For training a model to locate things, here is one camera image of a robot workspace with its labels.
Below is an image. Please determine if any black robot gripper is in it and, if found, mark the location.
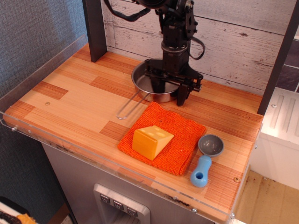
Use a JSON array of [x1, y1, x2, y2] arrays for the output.
[[145, 48, 203, 106]]

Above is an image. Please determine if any small steel pot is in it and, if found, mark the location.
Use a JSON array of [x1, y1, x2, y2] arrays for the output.
[[116, 62, 178, 119]]

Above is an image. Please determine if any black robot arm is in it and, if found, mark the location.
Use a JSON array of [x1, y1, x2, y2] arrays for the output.
[[132, 0, 204, 106]]

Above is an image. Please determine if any orange knitted cloth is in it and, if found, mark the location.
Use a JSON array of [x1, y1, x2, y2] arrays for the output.
[[118, 102, 206, 175]]

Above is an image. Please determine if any yellow toy cheese wedge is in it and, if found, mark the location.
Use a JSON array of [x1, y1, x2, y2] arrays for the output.
[[132, 126, 174, 161]]

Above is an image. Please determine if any blue grey toy scoop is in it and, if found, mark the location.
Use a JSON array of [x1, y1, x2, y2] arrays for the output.
[[190, 134, 224, 187]]

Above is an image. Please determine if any clear acrylic table guard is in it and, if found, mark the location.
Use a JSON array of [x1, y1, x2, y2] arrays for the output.
[[0, 35, 262, 224]]

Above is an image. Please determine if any white toy sink unit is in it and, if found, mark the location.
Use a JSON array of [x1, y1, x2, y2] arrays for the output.
[[249, 88, 299, 189]]

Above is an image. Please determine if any grey toy fridge cabinet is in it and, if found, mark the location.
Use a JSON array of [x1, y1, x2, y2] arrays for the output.
[[43, 144, 211, 224]]

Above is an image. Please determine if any orange black object bottom left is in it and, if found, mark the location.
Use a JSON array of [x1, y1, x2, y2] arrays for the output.
[[0, 211, 36, 224]]

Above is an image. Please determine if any left dark frame post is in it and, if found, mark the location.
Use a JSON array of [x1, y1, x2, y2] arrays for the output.
[[82, 0, 107, 63]]

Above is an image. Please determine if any dark frame post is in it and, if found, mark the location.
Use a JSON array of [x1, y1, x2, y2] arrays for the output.
[[257, 0, 299, 115], [82, 0, 107, 63]]

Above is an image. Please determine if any right dark frame post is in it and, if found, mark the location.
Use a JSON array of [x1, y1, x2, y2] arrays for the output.
[[257, 0, 299, 115]]

